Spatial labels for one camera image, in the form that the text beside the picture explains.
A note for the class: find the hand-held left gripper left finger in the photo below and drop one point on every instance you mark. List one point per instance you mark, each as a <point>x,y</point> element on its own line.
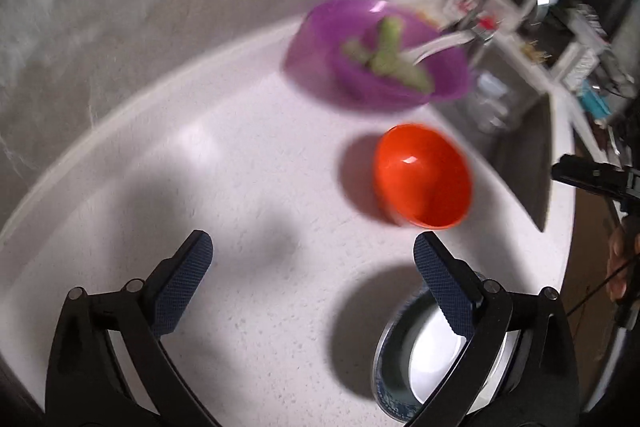
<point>182,287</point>

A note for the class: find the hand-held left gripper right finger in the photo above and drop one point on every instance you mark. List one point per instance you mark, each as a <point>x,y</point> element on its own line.
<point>445,287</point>

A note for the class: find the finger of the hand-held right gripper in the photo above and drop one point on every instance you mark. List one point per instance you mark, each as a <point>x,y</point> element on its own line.
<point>585,174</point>

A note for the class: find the deep white bowl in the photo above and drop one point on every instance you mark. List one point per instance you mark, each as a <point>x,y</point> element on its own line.
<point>440,357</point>

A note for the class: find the blue patterned bowl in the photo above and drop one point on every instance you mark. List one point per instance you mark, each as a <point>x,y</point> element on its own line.
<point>387,367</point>

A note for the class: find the orange plastic bowl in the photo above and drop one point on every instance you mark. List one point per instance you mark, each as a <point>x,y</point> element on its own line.
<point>425,177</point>

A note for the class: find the person's right hand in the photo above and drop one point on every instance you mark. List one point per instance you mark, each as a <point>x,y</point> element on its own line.
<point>620,257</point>

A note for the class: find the kitchen sink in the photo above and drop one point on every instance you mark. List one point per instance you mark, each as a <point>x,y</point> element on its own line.
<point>520,147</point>

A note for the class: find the white spoon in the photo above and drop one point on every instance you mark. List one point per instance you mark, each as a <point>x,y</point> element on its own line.
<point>440,44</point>

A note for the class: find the green vegetable pieces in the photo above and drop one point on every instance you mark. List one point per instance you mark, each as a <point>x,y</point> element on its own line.
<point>385,52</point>

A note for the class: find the purple plastic bowl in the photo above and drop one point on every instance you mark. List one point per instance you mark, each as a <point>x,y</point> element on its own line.
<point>325,52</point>

